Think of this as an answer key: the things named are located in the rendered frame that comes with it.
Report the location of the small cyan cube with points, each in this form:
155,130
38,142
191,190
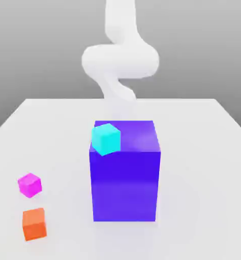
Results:
106,140

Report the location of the large blue box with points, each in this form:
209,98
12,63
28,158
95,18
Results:
124,182

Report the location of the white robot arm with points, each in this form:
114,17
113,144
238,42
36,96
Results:
120,59

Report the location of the small magenta cube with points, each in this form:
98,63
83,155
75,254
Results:
30,185

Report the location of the small orange cube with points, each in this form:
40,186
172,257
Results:
34,224

